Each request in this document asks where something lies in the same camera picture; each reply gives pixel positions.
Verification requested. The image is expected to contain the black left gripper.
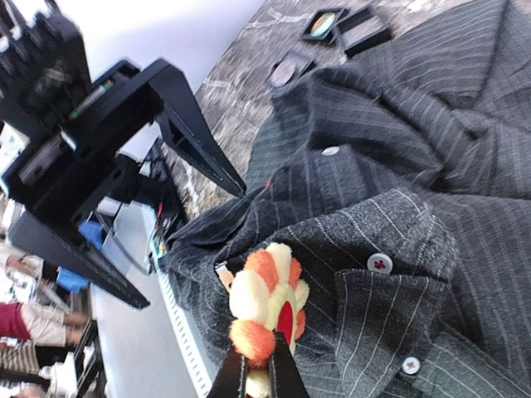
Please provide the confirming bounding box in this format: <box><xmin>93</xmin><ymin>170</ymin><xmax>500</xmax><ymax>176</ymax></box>
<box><xmin>1</xmin><ymin>10</ymin><xmax>246</xmax><ymax>309</ymax></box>

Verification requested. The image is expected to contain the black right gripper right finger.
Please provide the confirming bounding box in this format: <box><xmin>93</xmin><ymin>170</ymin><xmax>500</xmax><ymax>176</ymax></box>
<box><xmin>268</xmin><ymin>332</ymin><xmax>309</xmax><ymax>398</ymax></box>

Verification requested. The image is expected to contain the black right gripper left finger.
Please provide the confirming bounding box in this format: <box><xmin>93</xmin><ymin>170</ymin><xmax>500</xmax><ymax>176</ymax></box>
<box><xmin>209</xmin><ymin>347</ymin><xmax>248</xmax><ymax>398</ymax></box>

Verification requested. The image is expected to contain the dark pinstriped garment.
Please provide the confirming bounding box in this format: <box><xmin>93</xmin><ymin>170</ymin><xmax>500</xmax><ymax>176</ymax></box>
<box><xmin>163</xmin><ymin>1</ymin><xmax>530</xmax><ymax>397</ymax></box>

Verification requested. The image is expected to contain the blue plastic bin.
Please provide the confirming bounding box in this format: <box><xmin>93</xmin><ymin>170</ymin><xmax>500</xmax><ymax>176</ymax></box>
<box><xmin>56</xmin><ymin>221</ymin><xmax>105</xmax><ymax>294</ymax></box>

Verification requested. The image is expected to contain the black square box front left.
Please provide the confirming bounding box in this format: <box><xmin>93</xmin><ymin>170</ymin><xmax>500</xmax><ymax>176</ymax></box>
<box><xmin>267</xmin><ymin>51</ymin><xmax>316</xmax><ymax>89</ymax></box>

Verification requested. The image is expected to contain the black square box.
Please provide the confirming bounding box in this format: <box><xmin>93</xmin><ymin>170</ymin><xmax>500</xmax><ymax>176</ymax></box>
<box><xmin>267</xmin><ymin>51</ymin><xmax>316</xmax><ymax>89</ymax></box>
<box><xmin>300</xmin><ymin>7</ymin><xmax>350</xmax><ymax>45</ymax></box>
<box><xmin>334</xmin><ymin>5</ymin><xmax>392</xmax><ymax>58</ymax></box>

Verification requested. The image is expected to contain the black square box rear left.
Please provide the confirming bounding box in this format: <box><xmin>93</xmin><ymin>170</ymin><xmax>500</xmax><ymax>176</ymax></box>
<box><xmin>300</xmin><ymin>7</ymin><xmax>350</xmax><ymax>45</ymax></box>

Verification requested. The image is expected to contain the black square box right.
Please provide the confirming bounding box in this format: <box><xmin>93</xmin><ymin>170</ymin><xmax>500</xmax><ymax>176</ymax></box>
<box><xmin>334</xmin><ymin>5</ymin><xmax>392</xmax><ymax>58</ymax></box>

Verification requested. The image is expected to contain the white slotted cable duct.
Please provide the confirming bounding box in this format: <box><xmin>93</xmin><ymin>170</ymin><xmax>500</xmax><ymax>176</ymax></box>
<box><xmin>155</xmin><ymin>265</ymin><xmax>212</xmax><ymax>397</ymax></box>

